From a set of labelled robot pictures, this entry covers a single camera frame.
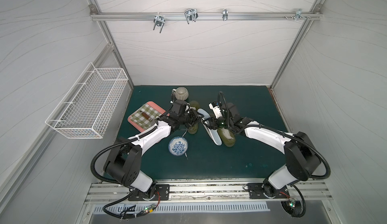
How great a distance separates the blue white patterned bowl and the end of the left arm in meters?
0.18

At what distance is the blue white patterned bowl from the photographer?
0.87 meters

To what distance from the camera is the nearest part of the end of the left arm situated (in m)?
0.65
